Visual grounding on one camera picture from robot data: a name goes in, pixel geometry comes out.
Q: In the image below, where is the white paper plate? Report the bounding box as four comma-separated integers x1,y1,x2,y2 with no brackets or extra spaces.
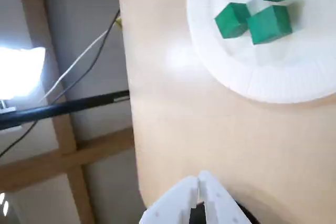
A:
185,0,336,104

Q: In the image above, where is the bright window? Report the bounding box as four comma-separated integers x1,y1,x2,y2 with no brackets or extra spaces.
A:
0,47,46,101

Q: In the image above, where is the white cable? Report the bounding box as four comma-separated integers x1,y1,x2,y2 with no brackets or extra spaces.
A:
39,28,110,103

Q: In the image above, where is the wooden beam frame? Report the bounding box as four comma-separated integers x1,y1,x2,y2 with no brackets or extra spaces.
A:
0,0,134,224

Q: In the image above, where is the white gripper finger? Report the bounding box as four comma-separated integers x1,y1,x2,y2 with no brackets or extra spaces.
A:
139,175,200,224
198,170,251,224

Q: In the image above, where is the black pole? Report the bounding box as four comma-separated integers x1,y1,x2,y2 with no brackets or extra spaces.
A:
0,90,131,130

